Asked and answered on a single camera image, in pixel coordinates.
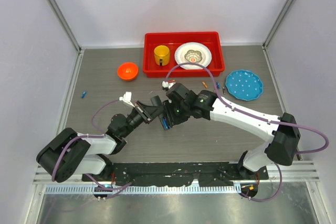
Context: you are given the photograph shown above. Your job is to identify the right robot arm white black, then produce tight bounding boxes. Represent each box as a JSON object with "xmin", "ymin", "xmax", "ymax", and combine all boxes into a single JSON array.
[{"xmin": 162, "ymin": 81, "xmax": 300, "ymax": 179}]

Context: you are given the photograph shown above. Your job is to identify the white paper plate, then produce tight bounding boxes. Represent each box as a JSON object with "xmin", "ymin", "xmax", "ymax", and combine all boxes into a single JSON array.
[{"xmin": 174, "ymin": 42, "xmax": 212, "ymax": 70}]

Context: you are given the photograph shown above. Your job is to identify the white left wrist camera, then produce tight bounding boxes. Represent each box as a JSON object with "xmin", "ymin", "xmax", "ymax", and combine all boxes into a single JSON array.
[{"xmin": 119, "ymin": 91, "xmax": 135, "ymax": 108}]

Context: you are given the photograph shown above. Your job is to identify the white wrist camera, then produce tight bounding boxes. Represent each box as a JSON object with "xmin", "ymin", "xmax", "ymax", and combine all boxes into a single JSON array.
[
  {"xmin": 119, "ymin": 91, "xmax": 135, "ymax": 108},
  {"xmin": 162, "ymin": 81, "xmax": 176, "ymax": 91}
]

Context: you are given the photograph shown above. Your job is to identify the orange plastic bowl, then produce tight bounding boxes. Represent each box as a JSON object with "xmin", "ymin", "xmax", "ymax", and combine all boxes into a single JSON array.
[{"xmin": 117, "ymin": 62, "xmax": 139, "ymax": 81}]

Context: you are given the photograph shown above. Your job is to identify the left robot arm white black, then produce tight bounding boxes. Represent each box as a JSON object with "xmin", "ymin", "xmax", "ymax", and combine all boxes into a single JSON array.
[{"xmin": 36, "ymin": 96, "xmax": 164, "ymax": 183}]

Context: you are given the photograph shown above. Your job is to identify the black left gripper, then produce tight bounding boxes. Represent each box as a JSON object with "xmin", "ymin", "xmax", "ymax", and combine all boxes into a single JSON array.
[{"xmin": 122, "ymin": 101, "xmax": 164, "ymax": 138}]

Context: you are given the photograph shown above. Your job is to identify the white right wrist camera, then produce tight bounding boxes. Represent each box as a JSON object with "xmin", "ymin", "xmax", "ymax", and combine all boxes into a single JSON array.
[{"xmin": 162, "ymin": 81, "xmax": 176, "ymax": 91}]

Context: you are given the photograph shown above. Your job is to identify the red plastic tray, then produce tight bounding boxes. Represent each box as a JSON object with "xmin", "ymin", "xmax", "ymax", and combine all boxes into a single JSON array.
[{"xmin": 143, "ymin": 31, "xmax": 225, "ymax": 78}]

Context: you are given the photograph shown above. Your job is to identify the aluminium front rail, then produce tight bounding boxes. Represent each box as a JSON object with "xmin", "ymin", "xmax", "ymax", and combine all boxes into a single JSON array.
[{"xmin": 34, "ymin": 161, "xmax": 319, "ymax": 196}]

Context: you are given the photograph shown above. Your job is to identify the small patterned bowl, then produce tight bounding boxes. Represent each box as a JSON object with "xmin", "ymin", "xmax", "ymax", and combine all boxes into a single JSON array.
[{"xmin": 184, "ymin": 49, "xmax": 203, "ymax": 63}]

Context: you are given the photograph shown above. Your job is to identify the blue dotted plate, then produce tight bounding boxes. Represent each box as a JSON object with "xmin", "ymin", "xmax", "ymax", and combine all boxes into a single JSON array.
[{"xmin": 225, "ymin": 69, "xmax": 264, "ymax": 101}]

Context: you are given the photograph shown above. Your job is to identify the yellow mug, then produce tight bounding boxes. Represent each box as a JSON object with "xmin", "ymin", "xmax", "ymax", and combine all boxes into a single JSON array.
[{"xmin": 154, "ymin": 45, "xmax": 170, "ymax": 67}]

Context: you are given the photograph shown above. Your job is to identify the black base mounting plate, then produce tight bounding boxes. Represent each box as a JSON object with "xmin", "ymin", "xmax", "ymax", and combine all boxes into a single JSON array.
[{"xmin": 93, "ymin": 162, "xmax": 269, "ymax": 187}]

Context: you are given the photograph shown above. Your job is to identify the black remote control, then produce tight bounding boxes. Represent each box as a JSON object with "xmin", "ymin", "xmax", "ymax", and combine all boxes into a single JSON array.
[{"xmin": 150, "ymin": 95, "xmax": 171, "ymax": 131}]

